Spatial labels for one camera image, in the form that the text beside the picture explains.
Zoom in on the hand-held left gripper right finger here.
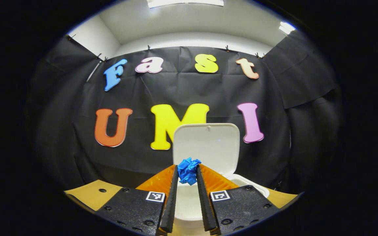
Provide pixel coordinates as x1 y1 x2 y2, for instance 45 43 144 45
196 164 280 236

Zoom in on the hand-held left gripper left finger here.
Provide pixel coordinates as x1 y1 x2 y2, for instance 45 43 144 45
95 165 179 236

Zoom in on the blue paper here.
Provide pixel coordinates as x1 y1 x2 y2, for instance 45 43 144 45
177 157 202 186

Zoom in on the white desktop garbage bin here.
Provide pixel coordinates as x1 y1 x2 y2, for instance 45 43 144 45
172 123 270 228

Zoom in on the wooden desktop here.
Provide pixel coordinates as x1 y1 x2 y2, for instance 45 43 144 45
64 180 299 236

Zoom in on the black backdrop cloth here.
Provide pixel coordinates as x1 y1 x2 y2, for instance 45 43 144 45
28 33 342 204

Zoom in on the small ceiling light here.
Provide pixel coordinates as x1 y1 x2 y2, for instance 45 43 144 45
279 21 296 35

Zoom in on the long ceiling light panel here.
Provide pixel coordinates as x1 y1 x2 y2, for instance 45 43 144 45
146 0 224 9

